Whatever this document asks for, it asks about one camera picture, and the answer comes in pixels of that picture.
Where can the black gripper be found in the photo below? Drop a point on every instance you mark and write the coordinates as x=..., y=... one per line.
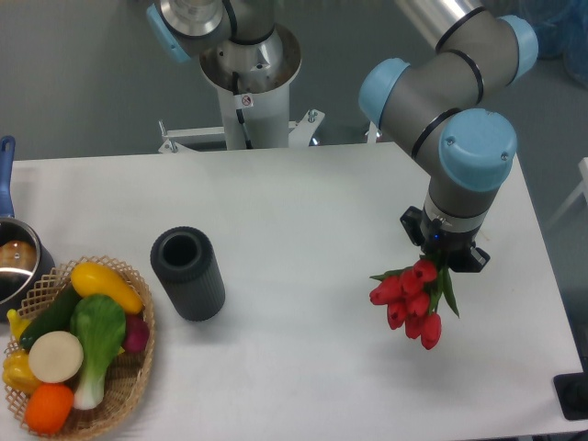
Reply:
x=449, y=241

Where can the red tulip bouquet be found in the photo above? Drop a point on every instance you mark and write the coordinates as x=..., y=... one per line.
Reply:
x=411, y=296

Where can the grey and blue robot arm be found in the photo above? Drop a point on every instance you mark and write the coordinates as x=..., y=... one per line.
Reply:
x=433, y=112

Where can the black device at table edge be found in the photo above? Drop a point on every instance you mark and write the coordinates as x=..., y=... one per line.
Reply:
x=572, y=395

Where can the dark grey ribbed vase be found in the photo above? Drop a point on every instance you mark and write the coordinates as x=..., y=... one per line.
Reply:
x=184, y=261

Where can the purple red radish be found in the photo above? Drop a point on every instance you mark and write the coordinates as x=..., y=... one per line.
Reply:
x=136, y=336

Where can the woven wicker basket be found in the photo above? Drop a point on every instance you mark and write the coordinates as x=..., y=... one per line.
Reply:
x=127, y=376

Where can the green bok choy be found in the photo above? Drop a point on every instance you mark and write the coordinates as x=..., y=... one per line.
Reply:
x=99, y=324

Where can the yellow squash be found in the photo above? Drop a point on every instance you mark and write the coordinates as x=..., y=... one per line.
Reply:
x=89, y=279

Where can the green cucumber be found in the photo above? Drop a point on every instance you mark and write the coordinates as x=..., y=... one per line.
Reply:
x=56, y=317

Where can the white round radish slice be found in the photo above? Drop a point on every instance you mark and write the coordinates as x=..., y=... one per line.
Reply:
x=55, y=357

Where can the orange fruit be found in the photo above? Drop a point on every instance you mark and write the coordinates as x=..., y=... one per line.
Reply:
x=48, y=408

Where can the yellow banana tip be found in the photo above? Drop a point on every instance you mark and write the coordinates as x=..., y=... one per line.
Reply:
x=18, y=325

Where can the yellow bell pepper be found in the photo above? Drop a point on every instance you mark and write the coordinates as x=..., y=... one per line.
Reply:
x=17, y=373

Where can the white frame at right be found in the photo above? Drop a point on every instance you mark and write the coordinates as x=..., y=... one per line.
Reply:
x=580, y=191

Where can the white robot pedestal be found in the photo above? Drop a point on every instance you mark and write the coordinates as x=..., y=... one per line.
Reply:
x=252, y=83

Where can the blue handled saucepan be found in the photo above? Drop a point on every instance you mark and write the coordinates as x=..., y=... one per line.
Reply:
x=24, y=258

